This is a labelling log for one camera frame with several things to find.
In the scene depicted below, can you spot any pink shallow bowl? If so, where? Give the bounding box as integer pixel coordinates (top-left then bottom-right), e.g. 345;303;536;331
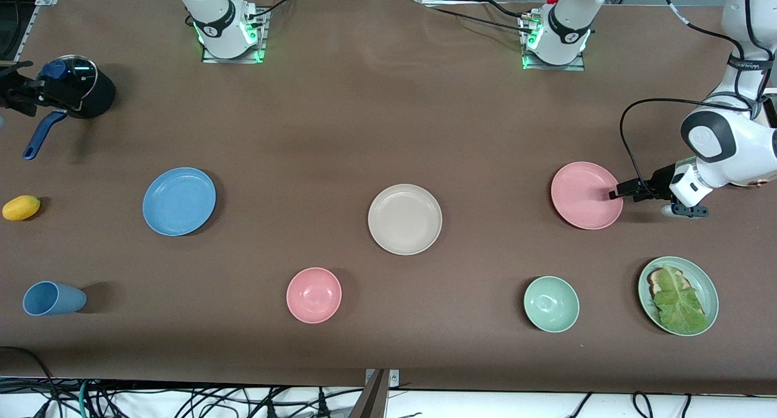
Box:
551;161;624;231

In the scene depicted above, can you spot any blue shallow bowl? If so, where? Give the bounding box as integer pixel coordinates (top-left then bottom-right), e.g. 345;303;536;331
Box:
143;167;217;237

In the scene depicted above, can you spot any glass lid blue knob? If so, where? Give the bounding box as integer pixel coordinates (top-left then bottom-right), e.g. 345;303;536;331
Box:
35;55;98;106

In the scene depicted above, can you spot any cream toaster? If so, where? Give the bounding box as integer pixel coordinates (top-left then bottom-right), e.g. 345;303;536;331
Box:
728;89;777;189

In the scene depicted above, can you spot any toasted bread slice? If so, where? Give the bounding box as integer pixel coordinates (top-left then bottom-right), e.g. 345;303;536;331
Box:
646;268;693;297

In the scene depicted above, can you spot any green plate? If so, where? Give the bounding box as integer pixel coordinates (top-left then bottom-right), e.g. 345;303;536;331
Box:
637;256;720;337

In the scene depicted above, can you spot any yellow mango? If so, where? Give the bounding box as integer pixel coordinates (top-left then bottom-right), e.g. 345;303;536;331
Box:
2;195;41;221

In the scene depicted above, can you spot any green lettuce leaf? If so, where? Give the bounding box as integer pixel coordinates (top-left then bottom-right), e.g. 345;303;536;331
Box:
653;263;710;335

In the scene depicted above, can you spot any small deep green bowl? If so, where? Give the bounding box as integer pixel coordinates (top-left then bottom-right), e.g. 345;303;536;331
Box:
523;275;580;334

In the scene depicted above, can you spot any blue plastic cup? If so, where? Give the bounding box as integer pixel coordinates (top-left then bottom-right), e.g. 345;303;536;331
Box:
22;281;87;317

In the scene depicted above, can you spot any beige shallow bowl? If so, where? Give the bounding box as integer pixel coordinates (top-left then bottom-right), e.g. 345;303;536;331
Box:
368;184;443;256

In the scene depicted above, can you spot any brown table cover cloth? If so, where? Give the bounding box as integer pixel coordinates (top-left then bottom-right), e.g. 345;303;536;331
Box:
0;0;777;396

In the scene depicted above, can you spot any small deep pink bowl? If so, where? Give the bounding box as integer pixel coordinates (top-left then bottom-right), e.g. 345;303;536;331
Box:
286;267;342;325

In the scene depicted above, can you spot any brown slanted bar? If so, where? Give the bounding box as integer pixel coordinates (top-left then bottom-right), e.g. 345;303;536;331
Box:
349;369;389;418

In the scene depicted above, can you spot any black pot blue handle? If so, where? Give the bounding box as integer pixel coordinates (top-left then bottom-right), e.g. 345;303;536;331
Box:
23;63;116;161

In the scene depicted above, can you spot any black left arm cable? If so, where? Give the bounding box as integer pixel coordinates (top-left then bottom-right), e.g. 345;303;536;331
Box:
619;0;759;191

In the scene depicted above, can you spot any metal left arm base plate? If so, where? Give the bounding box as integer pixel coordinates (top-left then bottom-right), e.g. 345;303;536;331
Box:
521;15;586;72

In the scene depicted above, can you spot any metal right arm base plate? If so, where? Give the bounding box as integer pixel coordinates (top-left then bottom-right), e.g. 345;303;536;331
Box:
201;8;266;64

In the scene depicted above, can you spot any black right base cable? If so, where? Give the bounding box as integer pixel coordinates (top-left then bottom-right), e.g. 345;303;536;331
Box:
246;0;304;21

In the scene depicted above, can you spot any black base cable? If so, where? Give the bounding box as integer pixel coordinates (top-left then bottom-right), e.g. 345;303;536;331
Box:
423;0;535;35
246;0;304;21

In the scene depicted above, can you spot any black left base cable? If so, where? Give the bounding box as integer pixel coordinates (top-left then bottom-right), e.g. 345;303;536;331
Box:
423;0;535;35

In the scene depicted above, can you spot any thick black floor cable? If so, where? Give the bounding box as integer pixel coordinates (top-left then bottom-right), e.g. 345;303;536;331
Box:
0;345;58;418

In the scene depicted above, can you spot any silver table edge bracket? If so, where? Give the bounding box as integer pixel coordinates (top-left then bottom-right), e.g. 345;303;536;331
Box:
364;368;400;387

